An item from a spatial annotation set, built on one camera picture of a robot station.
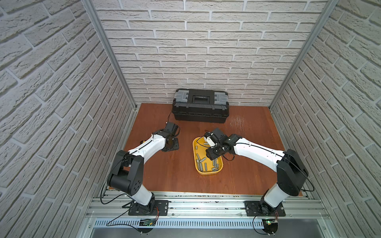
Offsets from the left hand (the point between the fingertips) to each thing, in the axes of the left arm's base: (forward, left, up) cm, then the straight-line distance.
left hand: (175, 144), depth 91 cm
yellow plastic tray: (-12, -18, -5) cm, 22 cm away
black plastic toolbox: (+23, -17, +11) cm, 31 cm away
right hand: (-7, -23, +2) cm, 24 cm away
